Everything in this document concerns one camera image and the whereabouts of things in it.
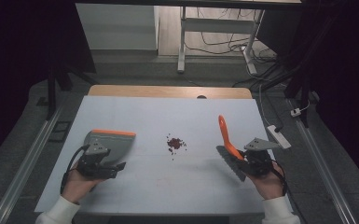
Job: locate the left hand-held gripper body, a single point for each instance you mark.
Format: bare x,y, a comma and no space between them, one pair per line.
93,161

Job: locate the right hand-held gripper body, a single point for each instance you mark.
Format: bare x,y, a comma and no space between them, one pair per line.
258,155

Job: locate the grey dustpan with orange edge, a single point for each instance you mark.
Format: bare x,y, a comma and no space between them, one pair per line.
118,144

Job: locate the orange brush with grey bristles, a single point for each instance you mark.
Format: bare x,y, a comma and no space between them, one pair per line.
228,143

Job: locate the pile of red and green beans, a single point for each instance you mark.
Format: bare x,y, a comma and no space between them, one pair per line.
175,143

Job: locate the person's left hand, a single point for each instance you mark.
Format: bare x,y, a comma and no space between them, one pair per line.
77,183

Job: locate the person's right hand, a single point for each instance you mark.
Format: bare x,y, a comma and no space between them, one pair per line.
269,183

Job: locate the white power strip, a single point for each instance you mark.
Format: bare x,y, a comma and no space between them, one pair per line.
279,137

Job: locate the white sheet table cover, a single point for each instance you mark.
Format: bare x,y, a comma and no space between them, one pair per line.
168,186

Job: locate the small white adapter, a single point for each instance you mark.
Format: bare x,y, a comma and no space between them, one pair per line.
296,112

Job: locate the wooden table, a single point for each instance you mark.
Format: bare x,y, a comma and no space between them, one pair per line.
155,91

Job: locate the black metal stand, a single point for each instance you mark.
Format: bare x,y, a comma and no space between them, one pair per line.
304,84
52,77

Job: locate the white cabinet panel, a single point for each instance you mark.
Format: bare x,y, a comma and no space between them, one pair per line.
118,28

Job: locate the black floor bracket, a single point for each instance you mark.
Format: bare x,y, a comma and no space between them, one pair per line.
59,132

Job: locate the metal floor rail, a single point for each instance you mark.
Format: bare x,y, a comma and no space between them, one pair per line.
323,165
24,165

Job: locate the white metal desk frame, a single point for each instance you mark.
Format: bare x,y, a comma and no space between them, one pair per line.
217,25

